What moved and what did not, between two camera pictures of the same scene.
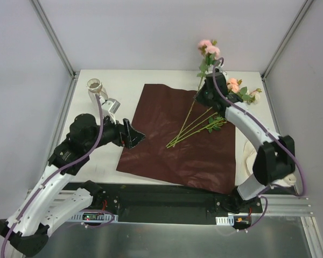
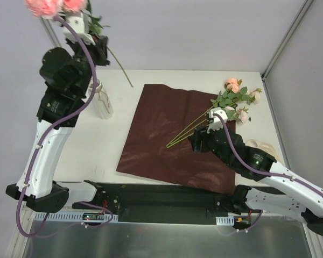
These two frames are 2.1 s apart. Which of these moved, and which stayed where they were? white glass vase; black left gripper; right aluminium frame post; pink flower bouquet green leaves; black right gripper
Moved: black right gripper; black left gripper
Stayed: pink flower bouquet green leaves; right aluminium frame post; white glass vase
